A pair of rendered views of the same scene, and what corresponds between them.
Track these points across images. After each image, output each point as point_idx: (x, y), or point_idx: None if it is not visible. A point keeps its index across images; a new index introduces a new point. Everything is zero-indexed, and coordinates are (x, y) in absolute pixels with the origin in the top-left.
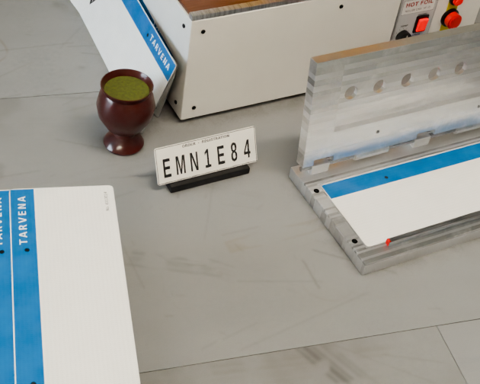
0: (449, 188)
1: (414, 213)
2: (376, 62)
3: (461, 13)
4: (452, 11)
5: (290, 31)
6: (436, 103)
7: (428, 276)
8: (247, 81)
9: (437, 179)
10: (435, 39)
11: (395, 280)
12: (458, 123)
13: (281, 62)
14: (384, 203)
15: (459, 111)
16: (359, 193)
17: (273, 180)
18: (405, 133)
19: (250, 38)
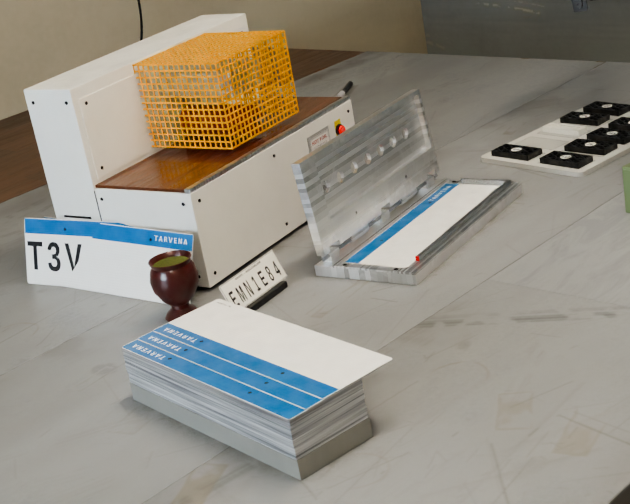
0: (427, 225)
1: (418, 243)
2: (330, 157)
3: None
4: None
5: (251, 186)
6: (379, 181)
7: (458, 266)
8: (240, 238)
9: (415, 226)
10: (356, 127)
11: (440, 277)
12: (400, 193)
13: (255, 215)
14: (394, 249)
15: (396, 183)
16: (373, 253)
17: (308, 281)
18: (373, 210)
19: (229, 199)
